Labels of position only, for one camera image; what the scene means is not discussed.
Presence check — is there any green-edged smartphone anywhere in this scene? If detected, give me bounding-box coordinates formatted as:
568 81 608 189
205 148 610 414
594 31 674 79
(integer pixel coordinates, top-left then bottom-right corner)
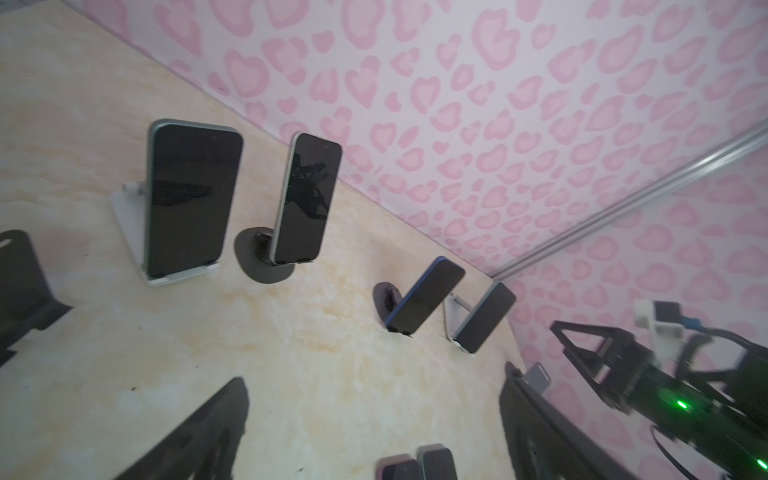
450 282 517 354
143 119 244 279

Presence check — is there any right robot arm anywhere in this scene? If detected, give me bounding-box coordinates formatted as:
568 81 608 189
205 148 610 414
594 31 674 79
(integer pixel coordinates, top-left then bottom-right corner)
550 321 767 479

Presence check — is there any dark round stand back left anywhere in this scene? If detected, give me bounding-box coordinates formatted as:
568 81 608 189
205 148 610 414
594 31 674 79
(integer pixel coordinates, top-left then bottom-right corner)
234 227 295 284

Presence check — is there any white folding phone stand left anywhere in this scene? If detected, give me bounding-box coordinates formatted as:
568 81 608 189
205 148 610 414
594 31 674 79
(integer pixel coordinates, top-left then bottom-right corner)
110 181 220 287

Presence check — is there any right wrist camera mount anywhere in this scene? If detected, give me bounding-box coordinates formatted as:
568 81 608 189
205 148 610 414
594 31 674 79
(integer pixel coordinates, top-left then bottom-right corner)
633 299 705 367

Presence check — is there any aluminium frame post back right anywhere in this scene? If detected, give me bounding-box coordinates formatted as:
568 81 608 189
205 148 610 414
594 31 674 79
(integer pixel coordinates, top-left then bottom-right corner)
490 119 767 281

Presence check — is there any grey-edged smartphone front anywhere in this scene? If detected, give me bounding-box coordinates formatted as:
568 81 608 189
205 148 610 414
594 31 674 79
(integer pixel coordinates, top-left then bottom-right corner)
417 444 458 480

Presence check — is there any white folding phone stand right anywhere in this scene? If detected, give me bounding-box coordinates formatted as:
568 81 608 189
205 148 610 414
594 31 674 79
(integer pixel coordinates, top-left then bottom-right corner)
443 293 474 342

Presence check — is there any dark round phone stand centre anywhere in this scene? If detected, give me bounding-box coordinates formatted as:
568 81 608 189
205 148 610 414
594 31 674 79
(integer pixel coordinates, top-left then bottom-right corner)
372 282 402 325

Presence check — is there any blue-edged smartphone centre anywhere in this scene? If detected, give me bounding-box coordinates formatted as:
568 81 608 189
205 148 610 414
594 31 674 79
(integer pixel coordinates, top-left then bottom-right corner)
385 256 465 336

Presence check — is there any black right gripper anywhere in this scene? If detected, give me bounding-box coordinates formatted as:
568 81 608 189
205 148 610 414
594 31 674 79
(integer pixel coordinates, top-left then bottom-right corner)
550 320 654 414

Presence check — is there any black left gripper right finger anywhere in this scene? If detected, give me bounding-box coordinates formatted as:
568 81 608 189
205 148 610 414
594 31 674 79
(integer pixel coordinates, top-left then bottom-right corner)
499 362 635 479

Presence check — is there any dark round phone stand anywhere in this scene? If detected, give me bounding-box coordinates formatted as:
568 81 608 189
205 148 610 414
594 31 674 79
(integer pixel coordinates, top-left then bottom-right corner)
372 282 402 325
1 230 73 366

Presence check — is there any dark round front phone stand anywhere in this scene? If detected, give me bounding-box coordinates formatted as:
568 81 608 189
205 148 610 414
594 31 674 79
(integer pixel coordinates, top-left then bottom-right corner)
1 230 73 366

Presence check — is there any silver smartphone on round stand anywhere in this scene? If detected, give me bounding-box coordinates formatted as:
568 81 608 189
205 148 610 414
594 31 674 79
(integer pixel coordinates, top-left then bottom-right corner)
269 132 343 265

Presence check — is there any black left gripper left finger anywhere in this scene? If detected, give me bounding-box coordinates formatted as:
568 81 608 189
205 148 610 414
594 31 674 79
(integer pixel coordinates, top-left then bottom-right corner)
118 377 249 480

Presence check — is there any white folding phone stand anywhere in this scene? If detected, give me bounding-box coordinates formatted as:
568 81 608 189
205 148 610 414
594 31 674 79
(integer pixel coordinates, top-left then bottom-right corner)
443 293 474 342
110 181 220 287

